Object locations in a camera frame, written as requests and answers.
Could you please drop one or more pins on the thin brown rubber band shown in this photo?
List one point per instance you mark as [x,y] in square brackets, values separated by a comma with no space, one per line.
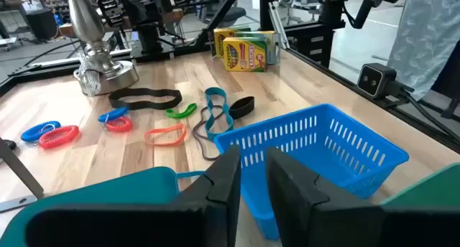
[194,132]

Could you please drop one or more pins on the patterned pale blue cloth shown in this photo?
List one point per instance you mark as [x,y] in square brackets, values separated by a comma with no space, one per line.
[424,31]

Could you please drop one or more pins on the orange rubber band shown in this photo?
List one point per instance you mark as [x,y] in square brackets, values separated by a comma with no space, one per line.
[184,134]

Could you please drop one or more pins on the mint green plastic bin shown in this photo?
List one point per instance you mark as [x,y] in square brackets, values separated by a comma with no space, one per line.
[431,189]

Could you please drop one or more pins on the yellow green crayon box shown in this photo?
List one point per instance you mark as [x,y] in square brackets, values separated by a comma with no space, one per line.
[244,56]
[219,42]

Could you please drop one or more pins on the large black rubber band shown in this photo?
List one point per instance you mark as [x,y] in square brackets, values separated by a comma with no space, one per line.
[112,100]

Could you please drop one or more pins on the yellow green snack packets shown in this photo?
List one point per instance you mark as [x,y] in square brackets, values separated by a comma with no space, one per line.
[273,49]

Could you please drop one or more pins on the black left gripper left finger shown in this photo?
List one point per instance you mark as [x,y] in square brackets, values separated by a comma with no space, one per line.
[143,229]

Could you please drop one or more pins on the blue slotted plastic basket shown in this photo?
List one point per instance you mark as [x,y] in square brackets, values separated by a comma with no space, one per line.
[323,132]

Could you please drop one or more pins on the silver metal lamp base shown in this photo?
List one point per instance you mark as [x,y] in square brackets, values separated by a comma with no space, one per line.
[90,24]

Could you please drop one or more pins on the teal rubber band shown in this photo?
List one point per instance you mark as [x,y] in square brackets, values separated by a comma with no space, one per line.
[225,110]

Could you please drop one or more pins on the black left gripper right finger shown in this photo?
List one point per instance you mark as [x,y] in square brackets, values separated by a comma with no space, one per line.
[323,222]

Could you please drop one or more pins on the green rubber band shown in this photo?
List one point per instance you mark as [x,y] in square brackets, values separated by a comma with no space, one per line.
[171,114]

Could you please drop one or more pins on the black cube table camera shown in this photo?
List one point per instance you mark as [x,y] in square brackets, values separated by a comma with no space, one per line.
[373,80]

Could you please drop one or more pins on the short wide black rubber band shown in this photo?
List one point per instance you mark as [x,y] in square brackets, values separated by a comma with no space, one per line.
[241,113]

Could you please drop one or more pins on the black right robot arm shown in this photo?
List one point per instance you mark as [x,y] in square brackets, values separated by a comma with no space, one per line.
[147,31]

